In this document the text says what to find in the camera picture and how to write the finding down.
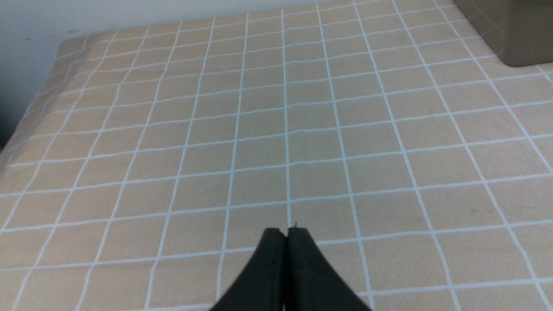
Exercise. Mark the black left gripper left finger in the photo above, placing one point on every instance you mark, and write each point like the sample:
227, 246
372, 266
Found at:
259, 285

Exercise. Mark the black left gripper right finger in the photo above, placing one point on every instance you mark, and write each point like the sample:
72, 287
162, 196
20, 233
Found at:
313, 284

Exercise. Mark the peach checkered tablecloth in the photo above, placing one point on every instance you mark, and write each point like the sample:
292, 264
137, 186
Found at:
147, 167

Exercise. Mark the olive green plastic bin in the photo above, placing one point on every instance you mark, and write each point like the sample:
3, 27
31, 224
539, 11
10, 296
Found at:
519, 32

